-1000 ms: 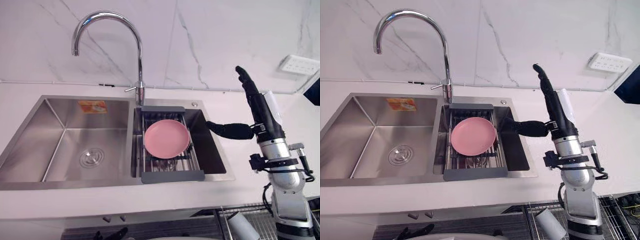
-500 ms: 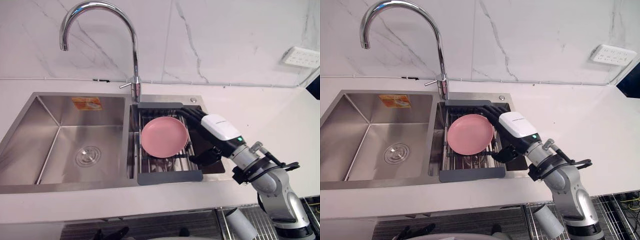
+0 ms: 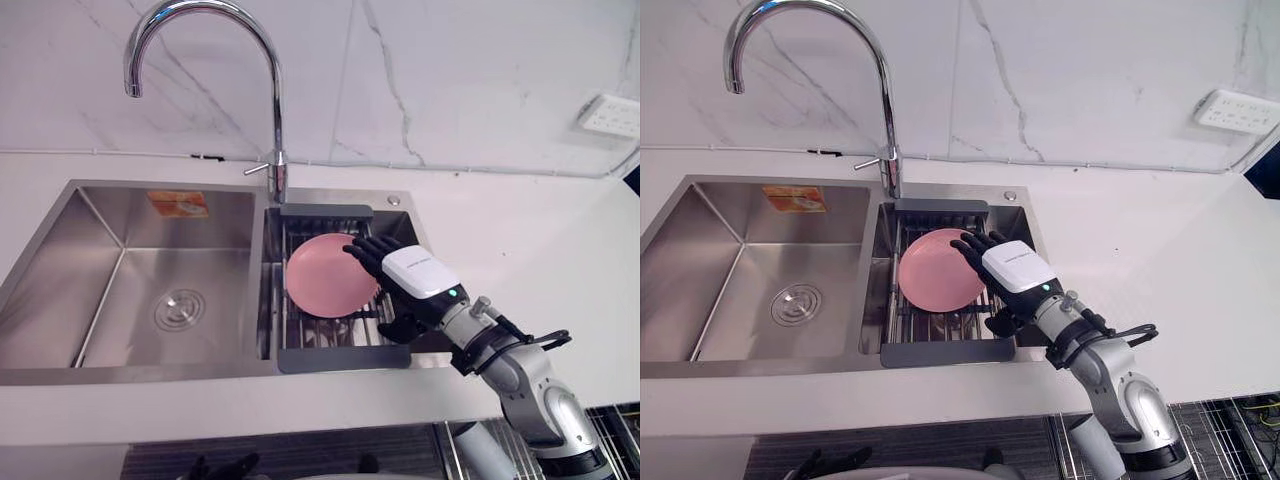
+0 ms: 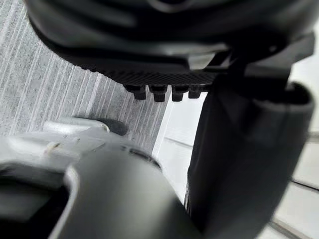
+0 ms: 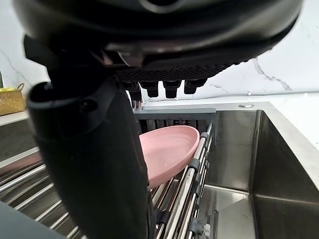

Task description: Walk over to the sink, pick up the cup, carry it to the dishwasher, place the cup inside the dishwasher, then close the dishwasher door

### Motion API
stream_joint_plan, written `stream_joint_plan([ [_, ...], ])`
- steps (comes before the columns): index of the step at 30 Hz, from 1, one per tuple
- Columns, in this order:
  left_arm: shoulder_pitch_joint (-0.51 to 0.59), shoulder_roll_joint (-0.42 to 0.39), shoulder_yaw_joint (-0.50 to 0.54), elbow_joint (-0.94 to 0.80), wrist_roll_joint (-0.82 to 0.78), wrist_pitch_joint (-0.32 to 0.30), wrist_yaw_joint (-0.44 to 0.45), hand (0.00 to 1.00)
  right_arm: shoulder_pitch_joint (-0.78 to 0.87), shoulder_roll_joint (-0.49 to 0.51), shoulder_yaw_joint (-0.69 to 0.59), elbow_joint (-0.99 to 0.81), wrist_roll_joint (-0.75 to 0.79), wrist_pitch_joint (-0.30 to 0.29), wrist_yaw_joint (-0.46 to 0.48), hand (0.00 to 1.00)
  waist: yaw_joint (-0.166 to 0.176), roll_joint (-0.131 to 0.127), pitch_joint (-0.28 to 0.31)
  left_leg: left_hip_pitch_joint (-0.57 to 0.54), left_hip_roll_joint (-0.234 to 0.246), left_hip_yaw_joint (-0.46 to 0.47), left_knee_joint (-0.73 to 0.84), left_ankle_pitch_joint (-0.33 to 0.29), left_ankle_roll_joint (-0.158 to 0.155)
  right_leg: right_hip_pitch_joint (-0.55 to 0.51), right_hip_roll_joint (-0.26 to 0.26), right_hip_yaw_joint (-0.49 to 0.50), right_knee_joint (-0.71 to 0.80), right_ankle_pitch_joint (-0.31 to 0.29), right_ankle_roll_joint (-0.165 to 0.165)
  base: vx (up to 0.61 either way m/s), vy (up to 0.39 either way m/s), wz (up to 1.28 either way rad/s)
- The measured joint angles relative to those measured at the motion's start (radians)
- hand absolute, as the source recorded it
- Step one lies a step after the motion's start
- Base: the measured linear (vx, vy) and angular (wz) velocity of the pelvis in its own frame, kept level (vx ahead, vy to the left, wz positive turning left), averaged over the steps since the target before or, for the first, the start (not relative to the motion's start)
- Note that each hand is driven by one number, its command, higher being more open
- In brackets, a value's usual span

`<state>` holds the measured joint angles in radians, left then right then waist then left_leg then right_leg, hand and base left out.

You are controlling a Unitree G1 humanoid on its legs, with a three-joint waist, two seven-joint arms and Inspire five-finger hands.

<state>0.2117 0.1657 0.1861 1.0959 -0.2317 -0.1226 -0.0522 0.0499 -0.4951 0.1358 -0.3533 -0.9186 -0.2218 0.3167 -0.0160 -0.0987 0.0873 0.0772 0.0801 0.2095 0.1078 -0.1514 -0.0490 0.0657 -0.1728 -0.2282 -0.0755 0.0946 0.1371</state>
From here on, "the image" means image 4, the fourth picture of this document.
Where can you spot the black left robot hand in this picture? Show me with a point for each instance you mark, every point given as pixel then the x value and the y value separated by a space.
pixel 154 44

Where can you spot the dark robot foot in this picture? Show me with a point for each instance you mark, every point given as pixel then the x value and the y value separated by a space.
pixel 116 127

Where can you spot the silver robot leg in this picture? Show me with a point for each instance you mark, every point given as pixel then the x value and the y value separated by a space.
pixel 82 174

